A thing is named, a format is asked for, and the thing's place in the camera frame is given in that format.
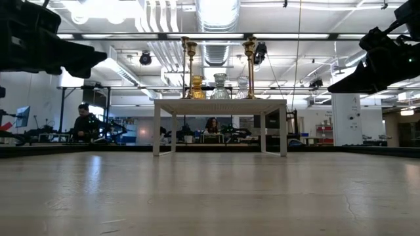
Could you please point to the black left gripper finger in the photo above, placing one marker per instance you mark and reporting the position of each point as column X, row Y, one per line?
column 78, row 60

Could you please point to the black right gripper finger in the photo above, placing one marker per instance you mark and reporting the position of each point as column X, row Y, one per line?
column 364, row 82

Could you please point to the clear glass candle holder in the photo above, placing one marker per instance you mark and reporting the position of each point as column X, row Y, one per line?
column 242, row 88

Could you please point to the amber glass candle holder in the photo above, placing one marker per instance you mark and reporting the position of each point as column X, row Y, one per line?
column 197, row 93

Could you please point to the grey-green glass candle holder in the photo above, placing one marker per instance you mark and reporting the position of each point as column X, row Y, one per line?
column 220, row 93

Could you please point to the black background robot arm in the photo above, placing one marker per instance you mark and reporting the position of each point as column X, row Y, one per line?
column 236, row 132
column 186, row 132

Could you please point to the black ceiling spotlight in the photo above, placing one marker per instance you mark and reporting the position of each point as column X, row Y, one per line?
column 316, row 83
column 260, row 52
column 145, row 59

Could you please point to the red storage shelf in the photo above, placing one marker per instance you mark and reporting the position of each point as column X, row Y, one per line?
column 324, row 128

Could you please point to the computer monitor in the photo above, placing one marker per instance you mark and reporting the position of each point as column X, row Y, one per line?
column 22, row 117

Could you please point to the white perforated metal shelf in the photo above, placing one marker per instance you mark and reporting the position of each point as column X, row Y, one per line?
column 216, row 106

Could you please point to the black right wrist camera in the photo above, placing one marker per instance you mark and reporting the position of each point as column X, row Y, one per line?
column 410, row 13

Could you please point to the black background rig frame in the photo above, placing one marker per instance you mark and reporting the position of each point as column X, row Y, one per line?
column 62, row 108

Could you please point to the black aluminium table frame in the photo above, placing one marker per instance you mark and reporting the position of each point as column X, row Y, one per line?
column 65, row 150

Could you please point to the silver ventilation duct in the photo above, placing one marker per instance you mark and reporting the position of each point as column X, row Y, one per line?
column 218, row 19

